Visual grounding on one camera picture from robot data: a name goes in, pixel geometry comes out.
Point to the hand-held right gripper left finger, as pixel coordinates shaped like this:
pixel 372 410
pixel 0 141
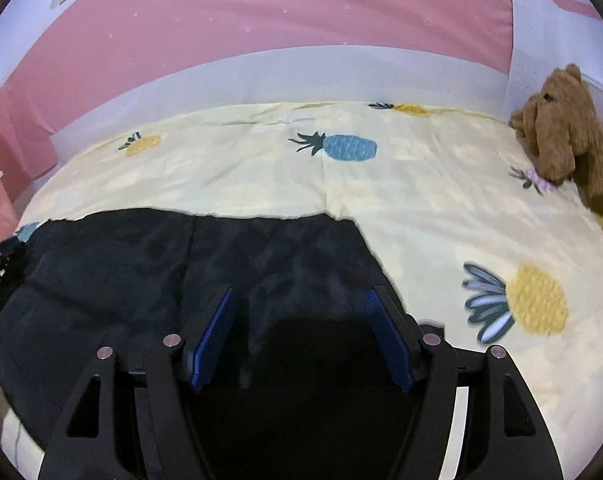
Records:
pixel 209 345

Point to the yellow pineapple print bed sheet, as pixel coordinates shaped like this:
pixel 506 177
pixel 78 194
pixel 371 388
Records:
pixel 431 200

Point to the brown plush dog toy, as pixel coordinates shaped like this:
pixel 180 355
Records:
pixel 566 130

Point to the black hooded jacket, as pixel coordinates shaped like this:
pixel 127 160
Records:
pixel 131 270

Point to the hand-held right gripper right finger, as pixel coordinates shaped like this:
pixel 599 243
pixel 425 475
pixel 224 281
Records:
pixel 389 345

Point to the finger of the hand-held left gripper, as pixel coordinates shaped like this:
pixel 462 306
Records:
pixel 1 257

